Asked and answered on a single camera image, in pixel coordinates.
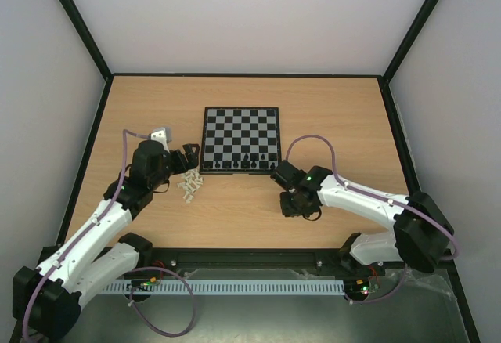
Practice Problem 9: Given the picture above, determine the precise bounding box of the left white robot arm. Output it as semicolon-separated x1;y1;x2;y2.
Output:
13;138;200;342

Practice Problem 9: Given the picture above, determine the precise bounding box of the black frame post right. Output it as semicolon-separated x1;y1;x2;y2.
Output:
383;0;440;84

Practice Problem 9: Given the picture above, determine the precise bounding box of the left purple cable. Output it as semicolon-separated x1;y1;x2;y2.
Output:
21;129;153;340

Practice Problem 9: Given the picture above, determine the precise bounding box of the pile of white chess pieces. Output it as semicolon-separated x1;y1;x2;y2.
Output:
176;168;204;204

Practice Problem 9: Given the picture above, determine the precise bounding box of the black aluminium rail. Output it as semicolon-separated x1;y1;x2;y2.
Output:
38;247;455;277

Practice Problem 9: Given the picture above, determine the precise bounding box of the black frame post left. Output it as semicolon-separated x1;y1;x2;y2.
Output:
59;0;113;81

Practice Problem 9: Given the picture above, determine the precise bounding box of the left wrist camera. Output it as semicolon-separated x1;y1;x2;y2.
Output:
150;127;172;151

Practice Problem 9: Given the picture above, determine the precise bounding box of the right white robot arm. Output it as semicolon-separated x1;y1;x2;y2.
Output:
271;161;453;274

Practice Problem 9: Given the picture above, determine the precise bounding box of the black grey chessboard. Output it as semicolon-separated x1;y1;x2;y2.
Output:
199;107;282;175

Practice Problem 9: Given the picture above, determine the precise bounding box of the light blue cable duct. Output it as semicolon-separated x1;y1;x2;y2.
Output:
101;280;345;296

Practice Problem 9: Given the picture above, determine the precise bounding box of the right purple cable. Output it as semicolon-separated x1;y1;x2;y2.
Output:
283;134;460;260

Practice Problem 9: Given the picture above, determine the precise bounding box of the purple cable loop bottom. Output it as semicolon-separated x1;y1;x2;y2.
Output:
127;266;196;337

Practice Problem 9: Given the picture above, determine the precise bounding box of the black frame post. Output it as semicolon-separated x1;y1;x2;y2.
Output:
59;0;113;81
383;0;440;84

